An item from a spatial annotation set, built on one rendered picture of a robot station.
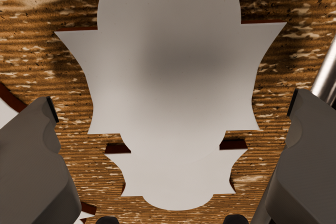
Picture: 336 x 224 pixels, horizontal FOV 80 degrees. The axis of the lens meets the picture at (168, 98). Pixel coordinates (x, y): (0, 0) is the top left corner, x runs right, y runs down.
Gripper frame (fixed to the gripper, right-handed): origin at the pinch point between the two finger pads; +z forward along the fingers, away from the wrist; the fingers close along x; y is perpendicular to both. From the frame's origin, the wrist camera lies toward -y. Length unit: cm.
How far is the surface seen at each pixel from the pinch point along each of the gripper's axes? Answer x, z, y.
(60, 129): -9.0, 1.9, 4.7
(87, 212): -10.1, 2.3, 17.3
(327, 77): 11.8, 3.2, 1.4
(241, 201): 7.6, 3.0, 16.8
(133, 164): -3.4, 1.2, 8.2
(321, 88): 11.8, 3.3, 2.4
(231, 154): 4.8, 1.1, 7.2
